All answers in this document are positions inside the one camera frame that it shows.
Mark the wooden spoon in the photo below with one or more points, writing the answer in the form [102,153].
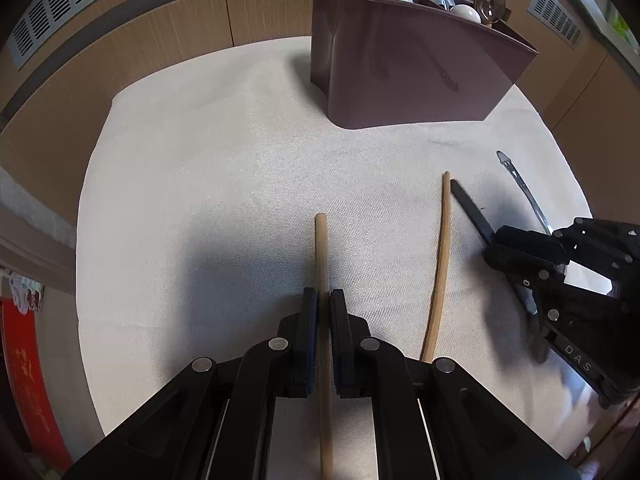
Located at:
[490,2]

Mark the long grey vent grille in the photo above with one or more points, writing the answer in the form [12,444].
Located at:
[75,15]

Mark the white woven cloth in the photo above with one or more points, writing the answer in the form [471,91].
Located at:
[225,185]

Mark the wooden chopstick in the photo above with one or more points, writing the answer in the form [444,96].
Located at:
[442,260]
[321,250]

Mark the short grey vent grille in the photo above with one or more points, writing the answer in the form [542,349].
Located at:
[555,17]

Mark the red printed banner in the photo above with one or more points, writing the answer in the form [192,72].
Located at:
[30,375]

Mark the maroon utensil holder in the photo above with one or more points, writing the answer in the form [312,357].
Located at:
[410,70]

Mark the small white round spoon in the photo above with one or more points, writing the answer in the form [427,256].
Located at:
[465,13]

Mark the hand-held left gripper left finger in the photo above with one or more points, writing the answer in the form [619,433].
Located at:
[311,340]

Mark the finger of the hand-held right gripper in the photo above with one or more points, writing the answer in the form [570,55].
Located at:
[600,240]
[525,255]

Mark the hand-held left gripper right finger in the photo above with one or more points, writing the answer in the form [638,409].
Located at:
[338,340]

